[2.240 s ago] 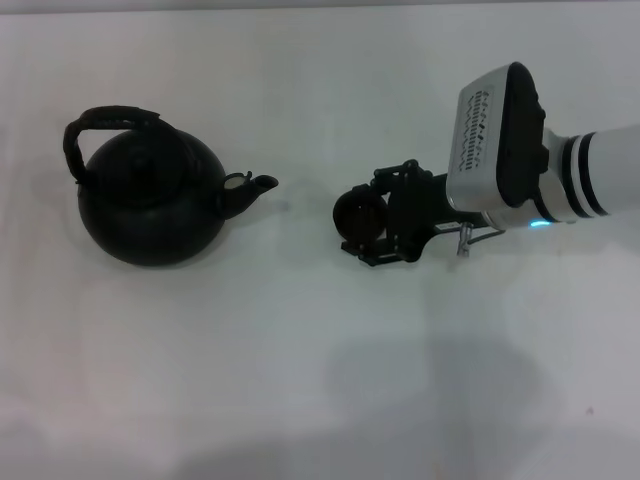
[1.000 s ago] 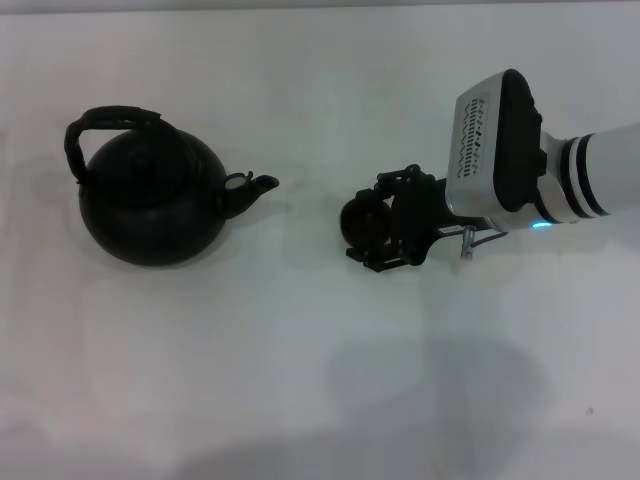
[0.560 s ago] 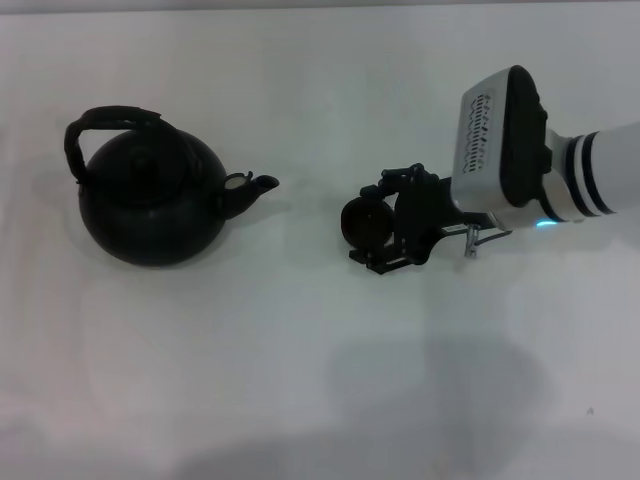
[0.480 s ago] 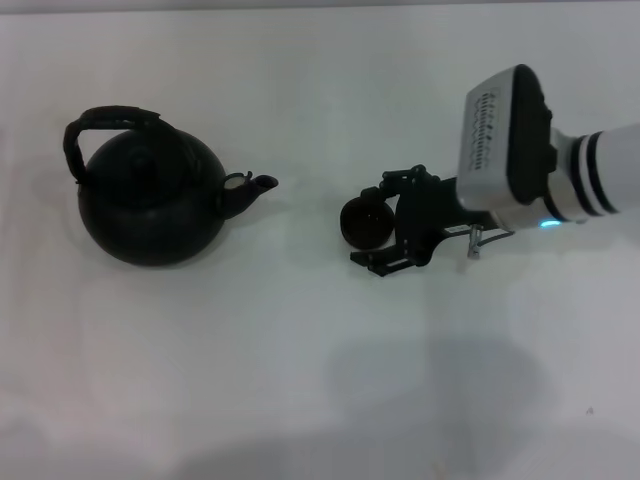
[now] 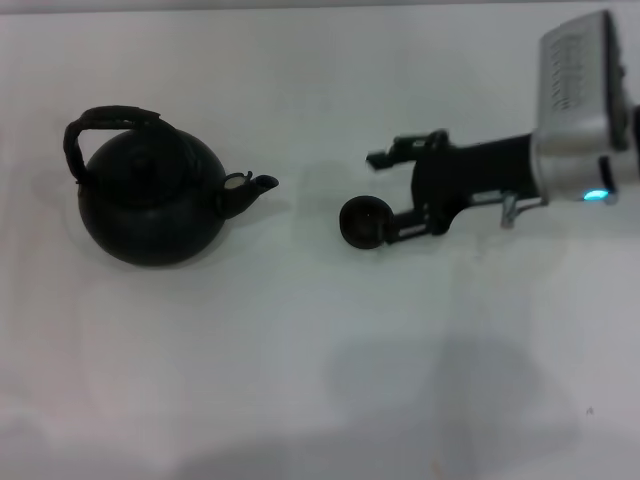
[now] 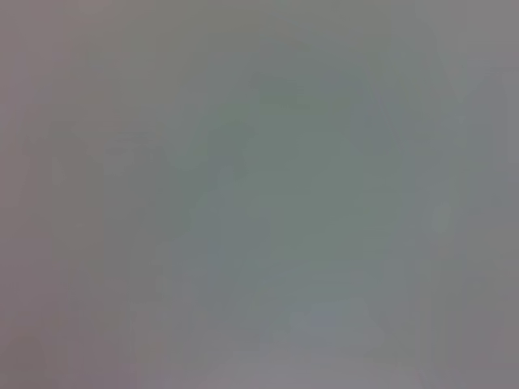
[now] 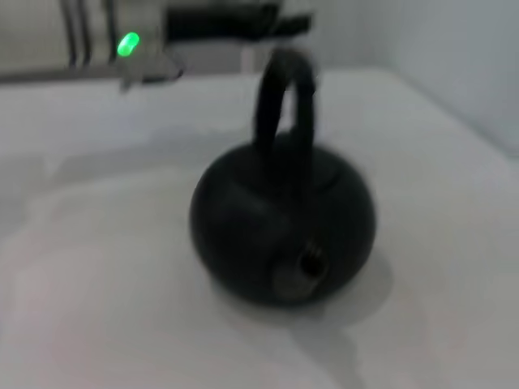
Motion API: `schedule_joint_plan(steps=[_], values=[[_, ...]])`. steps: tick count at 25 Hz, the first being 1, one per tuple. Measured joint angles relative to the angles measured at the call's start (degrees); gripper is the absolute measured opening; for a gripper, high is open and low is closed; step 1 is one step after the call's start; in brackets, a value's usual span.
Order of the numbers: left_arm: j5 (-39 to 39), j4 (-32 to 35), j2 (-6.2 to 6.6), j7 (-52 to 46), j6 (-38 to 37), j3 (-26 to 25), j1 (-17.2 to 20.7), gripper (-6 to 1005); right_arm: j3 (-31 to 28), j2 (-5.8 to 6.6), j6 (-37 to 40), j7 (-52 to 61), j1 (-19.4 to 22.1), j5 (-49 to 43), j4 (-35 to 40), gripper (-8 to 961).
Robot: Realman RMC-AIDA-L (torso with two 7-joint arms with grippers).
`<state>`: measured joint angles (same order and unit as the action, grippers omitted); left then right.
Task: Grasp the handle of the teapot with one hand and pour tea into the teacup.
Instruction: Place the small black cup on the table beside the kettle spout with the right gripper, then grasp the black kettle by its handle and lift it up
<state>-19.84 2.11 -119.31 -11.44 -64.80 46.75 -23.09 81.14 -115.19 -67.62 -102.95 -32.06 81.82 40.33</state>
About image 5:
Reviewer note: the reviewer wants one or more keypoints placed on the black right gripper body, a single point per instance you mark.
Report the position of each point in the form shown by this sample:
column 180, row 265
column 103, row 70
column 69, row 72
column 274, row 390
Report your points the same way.
column 470, row 170

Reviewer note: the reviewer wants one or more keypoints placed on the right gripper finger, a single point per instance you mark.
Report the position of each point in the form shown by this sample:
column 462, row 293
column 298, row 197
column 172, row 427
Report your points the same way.
column 400, row 150
column 410, row 225

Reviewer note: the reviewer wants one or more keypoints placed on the black round teapot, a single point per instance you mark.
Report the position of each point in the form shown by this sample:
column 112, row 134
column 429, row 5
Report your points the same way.
column 145, row 215

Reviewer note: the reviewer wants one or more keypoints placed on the small black teacup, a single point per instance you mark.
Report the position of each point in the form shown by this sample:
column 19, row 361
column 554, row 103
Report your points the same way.
column 362, row 222

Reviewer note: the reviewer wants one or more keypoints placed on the right wrist camera silver box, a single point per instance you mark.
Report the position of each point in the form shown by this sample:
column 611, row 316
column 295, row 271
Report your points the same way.
column 570, row 75

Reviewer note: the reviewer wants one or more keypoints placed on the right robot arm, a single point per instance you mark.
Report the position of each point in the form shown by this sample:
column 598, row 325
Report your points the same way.
column 565, row 165

